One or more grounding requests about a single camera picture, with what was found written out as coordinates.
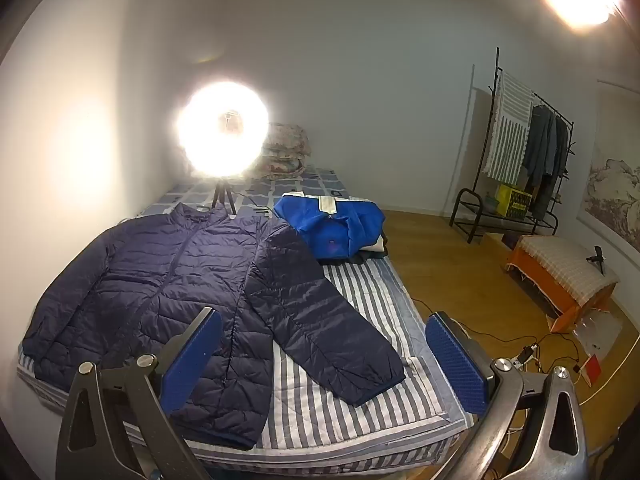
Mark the landscape wall poster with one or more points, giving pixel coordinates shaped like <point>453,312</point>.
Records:
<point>615,185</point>

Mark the red card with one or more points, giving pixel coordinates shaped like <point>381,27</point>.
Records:
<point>592,370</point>

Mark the hanging dark clothes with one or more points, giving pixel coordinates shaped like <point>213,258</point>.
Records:
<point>542,145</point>

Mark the striped bed sheet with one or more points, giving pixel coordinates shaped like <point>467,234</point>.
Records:
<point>350,410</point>

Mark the orange bench with cloth cover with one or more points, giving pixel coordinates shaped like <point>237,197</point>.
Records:
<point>560,260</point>

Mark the blue checked bed sheet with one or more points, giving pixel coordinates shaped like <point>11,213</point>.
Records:
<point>310,182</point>

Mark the navy puffer jacket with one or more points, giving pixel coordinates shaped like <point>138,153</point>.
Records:
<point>150,285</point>

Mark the blue and white jacket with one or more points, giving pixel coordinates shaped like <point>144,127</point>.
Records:
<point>320,225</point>

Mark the green striped towel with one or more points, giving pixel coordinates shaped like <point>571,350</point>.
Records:
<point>507,130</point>

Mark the black tripod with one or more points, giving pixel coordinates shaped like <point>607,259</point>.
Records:
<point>220,192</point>

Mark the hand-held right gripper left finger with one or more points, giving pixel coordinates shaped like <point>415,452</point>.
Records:
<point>192,360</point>

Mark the folded floral quilts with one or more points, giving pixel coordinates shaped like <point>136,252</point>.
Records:
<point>287,150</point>

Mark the power strip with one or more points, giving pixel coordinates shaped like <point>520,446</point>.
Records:
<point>525,355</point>

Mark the yellow crate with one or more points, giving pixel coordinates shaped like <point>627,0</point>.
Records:
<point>515,200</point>

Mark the clear plastic bag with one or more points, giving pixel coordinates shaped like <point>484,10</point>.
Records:
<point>597,332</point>

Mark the black clothes rack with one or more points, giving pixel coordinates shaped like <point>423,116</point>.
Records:
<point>497,75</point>

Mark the small black gadget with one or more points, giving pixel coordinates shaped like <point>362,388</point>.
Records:
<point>597,258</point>

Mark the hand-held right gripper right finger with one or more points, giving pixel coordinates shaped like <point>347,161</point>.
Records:
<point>455,365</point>

